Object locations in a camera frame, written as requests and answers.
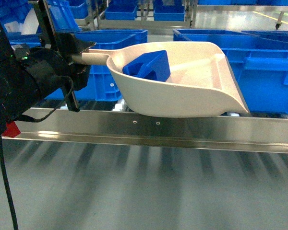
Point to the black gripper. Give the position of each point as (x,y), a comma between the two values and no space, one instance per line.
(54,68)

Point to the blue plastic part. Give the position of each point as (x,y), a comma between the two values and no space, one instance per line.
(150,66)

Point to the beige plastic dustpan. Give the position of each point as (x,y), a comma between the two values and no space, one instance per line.
(201,81)

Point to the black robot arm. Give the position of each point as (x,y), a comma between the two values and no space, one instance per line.
(29,75)

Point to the stainless steel roller shelf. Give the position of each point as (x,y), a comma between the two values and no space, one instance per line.
(228,131)

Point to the blue plastic crate left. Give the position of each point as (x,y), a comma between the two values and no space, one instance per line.
(101,85)

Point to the blue plastic crate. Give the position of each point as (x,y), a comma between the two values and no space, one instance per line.
(101,85)
(260,66)

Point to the blue plastic crate right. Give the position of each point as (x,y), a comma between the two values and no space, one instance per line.
(260,66)

